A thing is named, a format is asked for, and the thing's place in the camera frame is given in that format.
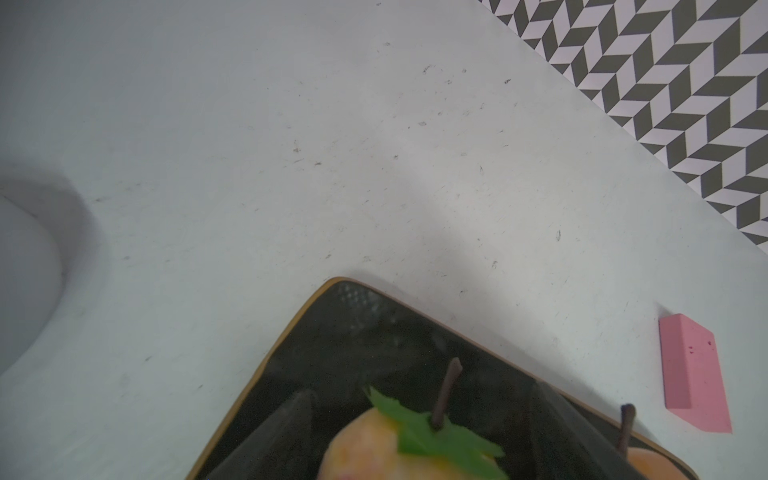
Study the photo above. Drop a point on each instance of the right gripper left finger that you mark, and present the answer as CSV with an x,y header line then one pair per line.
x,y
270,437

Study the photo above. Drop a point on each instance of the pink eraser block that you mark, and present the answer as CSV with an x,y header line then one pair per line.
x,y
693,384

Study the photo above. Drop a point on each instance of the peach fake apple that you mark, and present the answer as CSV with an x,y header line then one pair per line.
x,y
391,441

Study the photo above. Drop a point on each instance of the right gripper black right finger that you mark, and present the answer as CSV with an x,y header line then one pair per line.
x,y
566,446

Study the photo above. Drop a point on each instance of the orange fake fruit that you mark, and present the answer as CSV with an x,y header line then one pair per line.
x,y
650,464

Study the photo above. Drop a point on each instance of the black square tray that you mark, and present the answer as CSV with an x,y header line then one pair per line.
x,y
349,337

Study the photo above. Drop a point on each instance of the beige tape roll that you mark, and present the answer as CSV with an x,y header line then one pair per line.
x,y
31,281

